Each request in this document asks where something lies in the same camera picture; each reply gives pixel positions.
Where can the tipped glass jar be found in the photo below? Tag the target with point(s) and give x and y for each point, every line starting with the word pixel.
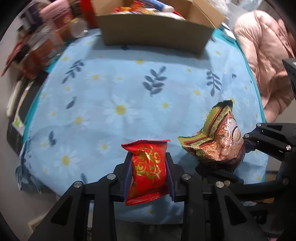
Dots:
pixel 78 29

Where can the blue candy tube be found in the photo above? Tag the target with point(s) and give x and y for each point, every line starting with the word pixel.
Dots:
pixel 159 5

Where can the cardboard box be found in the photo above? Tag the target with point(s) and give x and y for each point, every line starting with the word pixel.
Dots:
pixel 157 32

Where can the blue floral cloth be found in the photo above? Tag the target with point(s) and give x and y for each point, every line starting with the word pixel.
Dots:
pixel 120 81

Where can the pink canister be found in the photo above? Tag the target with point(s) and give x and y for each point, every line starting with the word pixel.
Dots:
pixel 57 14

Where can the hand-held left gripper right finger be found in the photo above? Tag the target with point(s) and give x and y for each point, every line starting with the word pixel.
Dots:
pixel 172 187

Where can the red yellow snack packet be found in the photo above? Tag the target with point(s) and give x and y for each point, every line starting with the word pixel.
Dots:
pixel 124 8

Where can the white green tissue box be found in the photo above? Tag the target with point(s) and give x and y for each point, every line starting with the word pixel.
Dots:
pixel 13 102

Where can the black box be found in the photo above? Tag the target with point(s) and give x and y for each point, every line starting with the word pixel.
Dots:
pixel 15 139

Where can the pink puffer jacket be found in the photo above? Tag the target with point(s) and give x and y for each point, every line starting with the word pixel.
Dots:
pixel 266 58

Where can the small jar with red contents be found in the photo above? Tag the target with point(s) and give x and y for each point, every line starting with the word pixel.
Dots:
pixel 34 64

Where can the red canister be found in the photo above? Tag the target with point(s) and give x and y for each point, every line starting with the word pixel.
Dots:
pixel 87 14

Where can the red gold snack packet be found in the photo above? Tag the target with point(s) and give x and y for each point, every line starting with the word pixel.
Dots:
pixel 148 171

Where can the clear glass jar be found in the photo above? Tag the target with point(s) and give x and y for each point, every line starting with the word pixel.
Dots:
pixel 46 46

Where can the dark red foil sachets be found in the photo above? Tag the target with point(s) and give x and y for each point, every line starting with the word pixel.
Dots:
pixel 13 55

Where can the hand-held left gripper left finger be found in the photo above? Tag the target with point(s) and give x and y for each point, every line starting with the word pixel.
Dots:
pixel 127 185

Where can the dark purple jar white lid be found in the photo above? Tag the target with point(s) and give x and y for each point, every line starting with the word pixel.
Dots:
pixel 30 16

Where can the black smartphone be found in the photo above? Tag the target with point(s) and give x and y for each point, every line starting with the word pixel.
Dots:
pixel 29 99

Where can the green gold snack packet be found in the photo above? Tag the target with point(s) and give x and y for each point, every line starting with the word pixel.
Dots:
pixel 219 141

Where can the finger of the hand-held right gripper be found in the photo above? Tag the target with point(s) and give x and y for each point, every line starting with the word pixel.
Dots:
pixel 212 172
pixel 266 136

